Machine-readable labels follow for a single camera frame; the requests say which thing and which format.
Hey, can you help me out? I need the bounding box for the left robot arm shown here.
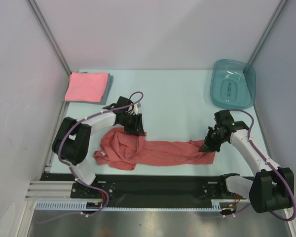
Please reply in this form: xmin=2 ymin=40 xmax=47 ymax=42
xmin=52 ymin=96 xmax=145 ymax=198

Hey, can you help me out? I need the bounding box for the folded grey t shirt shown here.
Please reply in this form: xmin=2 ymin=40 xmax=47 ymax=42
xmin=81 ymin=74 xmax=113 ymax=105

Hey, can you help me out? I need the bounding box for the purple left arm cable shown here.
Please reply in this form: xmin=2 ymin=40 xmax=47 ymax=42
xmin=37 ymin=91 xmax=145 ymax=224

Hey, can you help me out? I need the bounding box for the aluminium front rail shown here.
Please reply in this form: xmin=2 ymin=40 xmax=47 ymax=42
xmin=24 ymin=180 xmax=296 ymax=202

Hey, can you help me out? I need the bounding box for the folded pink t shirt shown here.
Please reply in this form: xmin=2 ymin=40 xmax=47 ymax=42
xmin=65 ymin=73 xmax=109 ymax=102

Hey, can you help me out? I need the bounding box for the red t shirt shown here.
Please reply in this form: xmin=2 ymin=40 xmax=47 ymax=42
xmin=93 ymin=127 xmax=216 ymax=171

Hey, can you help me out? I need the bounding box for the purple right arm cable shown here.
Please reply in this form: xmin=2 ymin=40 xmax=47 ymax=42
xmin=219 ymin=109 xmax=296 ymax=222

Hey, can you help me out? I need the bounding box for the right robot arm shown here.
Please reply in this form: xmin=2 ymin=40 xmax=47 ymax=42
xmin=200 ymin=110 xmax=296 ymax=221

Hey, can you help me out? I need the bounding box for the teal plastic basin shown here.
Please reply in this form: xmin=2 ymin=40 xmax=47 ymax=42
xmin=210 ymin=59 xmax=256 ymax=110

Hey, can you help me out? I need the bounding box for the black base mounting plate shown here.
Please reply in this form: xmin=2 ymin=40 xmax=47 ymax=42
xmin=40 ymin=173 xmax=249 ymax=209

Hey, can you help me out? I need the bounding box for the aluminium corner post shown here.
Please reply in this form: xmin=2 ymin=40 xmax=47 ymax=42
xmin=247 ymin=0 xmax=290 ymax=65
xmin=26 ymin=0 xmax=72 ymax=76

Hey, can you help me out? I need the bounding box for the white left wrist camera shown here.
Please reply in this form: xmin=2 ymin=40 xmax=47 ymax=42
xmin=127 ymin=102 xmax=141 ymax=115

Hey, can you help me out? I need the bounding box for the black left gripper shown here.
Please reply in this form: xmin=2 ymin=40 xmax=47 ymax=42
xmin=119 ymin=113 xmax=145 ymax=136

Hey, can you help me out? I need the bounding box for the left aluminium corner post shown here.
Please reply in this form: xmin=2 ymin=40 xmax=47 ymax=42
xmin=26 ymin=0 xmax=72 ymax=76

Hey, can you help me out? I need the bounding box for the grey slotted cable duct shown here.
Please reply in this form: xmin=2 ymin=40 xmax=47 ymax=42
xmin=36 ymin=200 xmax=236 ymax=212

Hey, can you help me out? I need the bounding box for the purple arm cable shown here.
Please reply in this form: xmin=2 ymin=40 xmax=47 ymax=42
xmin=219 ymin=109 xmax=296 ymax=222
xmin=37 ymin=91 xmax=145 ymax=224

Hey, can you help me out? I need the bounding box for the right aluminium corner post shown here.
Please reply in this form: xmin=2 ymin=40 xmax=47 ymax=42
xmin=247 ymin=0 xmax=290 ymax=65

